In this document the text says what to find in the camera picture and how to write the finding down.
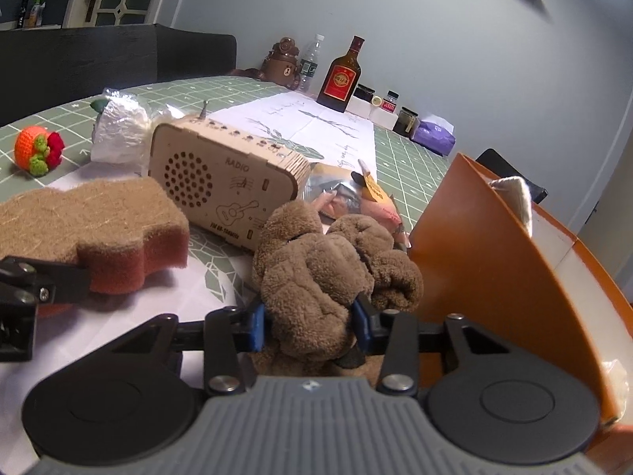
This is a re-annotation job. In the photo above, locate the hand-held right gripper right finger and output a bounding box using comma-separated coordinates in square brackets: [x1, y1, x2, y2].
[352, 294, 500, 397]

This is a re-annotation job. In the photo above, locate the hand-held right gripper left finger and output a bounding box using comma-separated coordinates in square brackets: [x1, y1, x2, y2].
[101, 302, 268, 397]

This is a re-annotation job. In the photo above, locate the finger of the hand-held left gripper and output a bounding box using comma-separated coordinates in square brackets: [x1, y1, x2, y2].
[0, 256, 93, 306]

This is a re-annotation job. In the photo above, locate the brown plush toy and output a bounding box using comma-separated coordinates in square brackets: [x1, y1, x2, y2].
[251, 201, 425, 364]

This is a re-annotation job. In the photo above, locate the brown scouring sponge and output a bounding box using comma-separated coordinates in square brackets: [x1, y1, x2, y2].
[0, 175, 191, 318]

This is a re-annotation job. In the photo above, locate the orange cardboard box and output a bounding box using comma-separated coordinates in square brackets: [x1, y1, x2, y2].
[407, 152, 633, 475]

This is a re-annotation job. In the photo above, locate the clear plastic packet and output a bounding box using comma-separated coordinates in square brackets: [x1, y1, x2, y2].
[303, 159, 412, 249]

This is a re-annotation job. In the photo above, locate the orange and red crochet toy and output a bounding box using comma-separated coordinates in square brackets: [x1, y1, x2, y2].
[13, 127, 66, 177]

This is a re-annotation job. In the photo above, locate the wooden radio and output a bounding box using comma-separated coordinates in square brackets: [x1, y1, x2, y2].
[147, 100, 313, 253]

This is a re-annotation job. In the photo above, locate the plastic wrapped crochet flower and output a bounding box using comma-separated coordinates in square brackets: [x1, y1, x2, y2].
[90, 87, 152, 165]

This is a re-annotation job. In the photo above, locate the white deer print table runner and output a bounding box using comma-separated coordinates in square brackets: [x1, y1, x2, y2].
[0, 95, 378, 461]

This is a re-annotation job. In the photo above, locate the purple tissue pack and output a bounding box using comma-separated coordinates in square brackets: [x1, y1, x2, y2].
[411, 113, 457, 156]

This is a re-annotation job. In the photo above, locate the white box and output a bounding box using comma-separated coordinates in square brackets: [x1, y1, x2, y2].
[369, 106, 397, 130]
[344, 96, 373, 118]

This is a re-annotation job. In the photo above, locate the dark glass jar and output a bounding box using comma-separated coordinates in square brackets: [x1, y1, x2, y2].
[394, 107, 421, 137]

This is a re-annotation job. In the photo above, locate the amber liquor bottle red label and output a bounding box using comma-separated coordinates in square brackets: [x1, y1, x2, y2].
[316, 36, 366, 112]

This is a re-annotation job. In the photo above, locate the brown bear shaped bottle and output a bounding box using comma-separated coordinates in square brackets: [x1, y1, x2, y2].
[258, 36, 303, 88]

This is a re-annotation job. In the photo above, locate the clear plastic water bottle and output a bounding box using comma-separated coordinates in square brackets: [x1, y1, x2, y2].
[298, 34, 326, 94]

